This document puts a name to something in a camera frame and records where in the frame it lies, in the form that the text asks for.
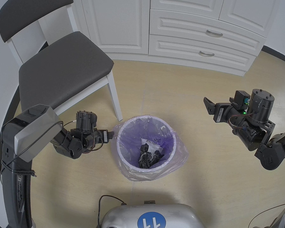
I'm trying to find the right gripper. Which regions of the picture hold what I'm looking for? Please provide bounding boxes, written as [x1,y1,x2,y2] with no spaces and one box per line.
[203,97,249,126]

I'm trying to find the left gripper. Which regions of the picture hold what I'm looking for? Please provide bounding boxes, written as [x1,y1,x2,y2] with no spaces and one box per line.
[95,129,115,144]

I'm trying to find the purple plastic bag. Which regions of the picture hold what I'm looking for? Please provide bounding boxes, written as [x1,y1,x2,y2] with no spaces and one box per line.
[110,114,189,182]

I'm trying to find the black plastic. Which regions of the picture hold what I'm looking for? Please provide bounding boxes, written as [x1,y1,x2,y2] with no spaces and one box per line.
[139,143,165,169]

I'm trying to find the white printed wrapper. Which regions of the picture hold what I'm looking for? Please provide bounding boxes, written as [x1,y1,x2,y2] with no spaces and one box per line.
[141,138,163,155]

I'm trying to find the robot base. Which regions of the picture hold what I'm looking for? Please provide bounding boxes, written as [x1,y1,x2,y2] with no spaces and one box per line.
[102,200,205,228]

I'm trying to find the white chair grey cushions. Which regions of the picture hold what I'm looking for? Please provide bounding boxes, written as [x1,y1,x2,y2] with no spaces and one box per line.
[0,0,123,122]

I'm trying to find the white wardrobe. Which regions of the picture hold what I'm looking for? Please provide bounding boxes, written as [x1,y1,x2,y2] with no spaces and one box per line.
[71,0,283,76]

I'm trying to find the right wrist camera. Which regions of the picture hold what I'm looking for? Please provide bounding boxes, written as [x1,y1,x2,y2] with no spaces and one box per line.
[229,90,250,110]

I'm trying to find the thin black cable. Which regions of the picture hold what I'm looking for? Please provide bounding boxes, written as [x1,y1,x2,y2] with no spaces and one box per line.
[249,204,285,228]

